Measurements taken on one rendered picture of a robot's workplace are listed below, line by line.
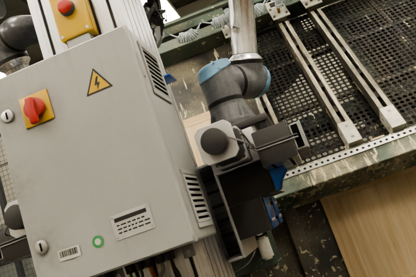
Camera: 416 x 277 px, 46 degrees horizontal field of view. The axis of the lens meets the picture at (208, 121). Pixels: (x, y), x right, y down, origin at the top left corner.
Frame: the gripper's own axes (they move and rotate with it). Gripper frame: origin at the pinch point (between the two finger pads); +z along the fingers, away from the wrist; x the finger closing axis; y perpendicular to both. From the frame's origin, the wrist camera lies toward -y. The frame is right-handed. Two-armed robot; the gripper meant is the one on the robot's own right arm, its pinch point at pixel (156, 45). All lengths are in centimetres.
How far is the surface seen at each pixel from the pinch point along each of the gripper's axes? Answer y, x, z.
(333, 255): 9, -64, 102
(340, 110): 29, -70, 41
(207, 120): 37, -4, 45
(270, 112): 31, -38, 41
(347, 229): 13, -71, 91
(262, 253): -24, -41, 82
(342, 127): 21, -71, 46
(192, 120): 37, 4, 44
